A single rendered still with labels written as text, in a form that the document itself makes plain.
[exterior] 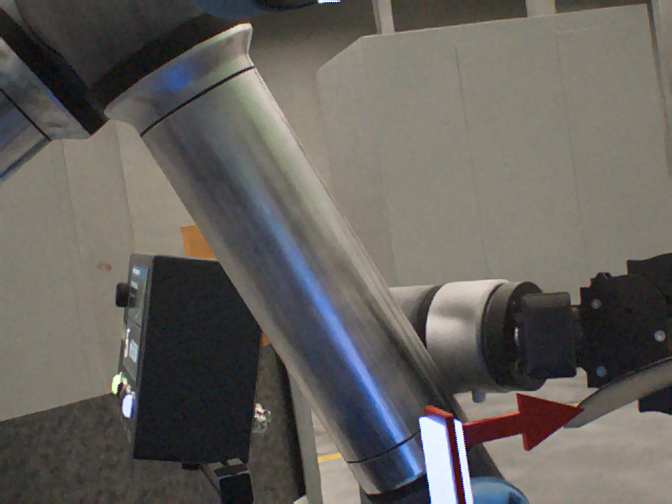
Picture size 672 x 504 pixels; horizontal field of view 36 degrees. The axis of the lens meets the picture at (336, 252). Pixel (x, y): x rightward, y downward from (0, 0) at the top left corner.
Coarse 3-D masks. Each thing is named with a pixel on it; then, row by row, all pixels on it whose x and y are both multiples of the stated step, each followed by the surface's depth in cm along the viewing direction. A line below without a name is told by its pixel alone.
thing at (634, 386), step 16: (640, 368) 43; (656, 368) 42; (608, 384) 46; (624, 384) 46; (640, 384) 47; (656, 384) 50; (592, 400) 49; (608, 400) 50; (624, 400) 53; (576, 416) 53; (592, 416) 55
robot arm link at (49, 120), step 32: (0, 0) 65; (0, 32) 64; (32, 32) 63; (0, 64) 65; (32, 64) 64; (64, 64) 65; (0, 96) 65; (32, 96) 65; (64, 96) 66; (0, 128) 66; (32, 128) 67; (64, 128) 68; (96, 128) 70; (0, 160) 67
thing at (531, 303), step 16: (528, 304) 54; (544, 304) 54; (560, 304) 54; (528, 320) 54; (544, 320) 54; (560, 320) 54; (576, 320) 55; (528, 336) 54; (544, 336) 54; (560, 336) 54; (576, 336) 55; (528, 352) 54; (544, 352) 54; (560, 352) 54; (576, 352) 55; (528, 368) 54; (544, 368) 54; (560, 368) 54
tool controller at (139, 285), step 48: (144, 288) 97; (192, 288) 96; (144, 336) 95; (192, 336) 96; (240, 336) 97; (144, 384) 95; (192, 384) 96; (240, 384) 97; (144, 432) 95; (192, 432) 96; (240, 432) 97
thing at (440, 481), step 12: (420, 420) 42; (432, 432) 41; (444, 432) 40; (432, 444) 41; (444, 444) 40; (432, 456) 41; (444, 456) 40; (432, 468) 42; (444, 468) 40; (432, 480) 42; (444, 480) 40; (432, 492) 42; (444, 492) 41
